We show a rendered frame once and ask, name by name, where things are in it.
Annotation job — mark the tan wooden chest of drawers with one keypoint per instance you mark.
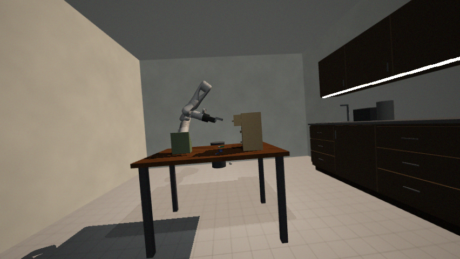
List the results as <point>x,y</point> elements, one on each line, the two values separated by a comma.
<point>251,131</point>

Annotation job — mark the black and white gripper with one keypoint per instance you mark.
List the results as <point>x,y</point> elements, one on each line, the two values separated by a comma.
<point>205,117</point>

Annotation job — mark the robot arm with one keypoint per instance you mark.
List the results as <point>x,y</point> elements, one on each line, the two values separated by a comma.
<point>188,111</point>

